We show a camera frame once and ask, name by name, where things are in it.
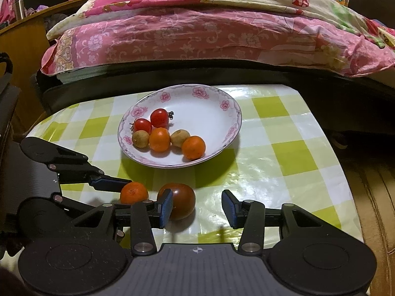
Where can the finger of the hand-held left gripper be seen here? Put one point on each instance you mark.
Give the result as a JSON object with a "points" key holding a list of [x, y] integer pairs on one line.
{"points": [[71, 203], [111, 183]]}

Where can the brown longan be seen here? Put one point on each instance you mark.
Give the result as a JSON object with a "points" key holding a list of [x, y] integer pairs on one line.
{"points": [[140, 139], [180, 137]]}

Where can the pink floral cloth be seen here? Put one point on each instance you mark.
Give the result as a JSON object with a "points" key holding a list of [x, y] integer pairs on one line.
{"points": [[6, 3]]}

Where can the dark red tomato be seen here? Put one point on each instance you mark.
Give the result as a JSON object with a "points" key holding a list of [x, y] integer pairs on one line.
{"points": [[182, 201]]}

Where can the black chair back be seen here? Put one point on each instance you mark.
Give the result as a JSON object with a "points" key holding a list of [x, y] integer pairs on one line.
{"points": [[370, 0]]}

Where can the green white checkered tablecloth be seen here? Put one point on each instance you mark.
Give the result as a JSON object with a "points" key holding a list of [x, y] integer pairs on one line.
{"points": [[277, 160]]}

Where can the small orange mandarin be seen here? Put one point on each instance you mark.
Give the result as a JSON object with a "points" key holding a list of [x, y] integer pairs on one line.
{"points": [[134, 192], [193, 148], [159, 140]]}

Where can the grey cloth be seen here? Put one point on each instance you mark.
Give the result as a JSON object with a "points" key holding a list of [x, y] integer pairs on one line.
{"points": [[54, 23]]}

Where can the metal thermos bottle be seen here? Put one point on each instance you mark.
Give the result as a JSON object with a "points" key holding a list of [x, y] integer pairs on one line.
{"points": [[19, 7]]}

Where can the wooden cabinet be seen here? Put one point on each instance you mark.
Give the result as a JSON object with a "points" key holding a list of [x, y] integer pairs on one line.
{"points": [[21, 49]]}

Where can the red cherry tomato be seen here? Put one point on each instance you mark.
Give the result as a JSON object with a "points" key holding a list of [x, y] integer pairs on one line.
{"points": [[159, 117], [142, 125]]}

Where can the white floral rim plate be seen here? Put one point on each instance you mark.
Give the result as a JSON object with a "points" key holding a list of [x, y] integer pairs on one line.
{"points": [[197, 114]]}

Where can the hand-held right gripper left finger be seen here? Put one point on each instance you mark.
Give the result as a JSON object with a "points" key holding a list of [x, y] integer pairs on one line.
{"points": [[166, 207]]}

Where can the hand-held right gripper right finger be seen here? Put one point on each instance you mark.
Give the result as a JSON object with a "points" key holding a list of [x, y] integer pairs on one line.
{"points": [[230, 208]]}

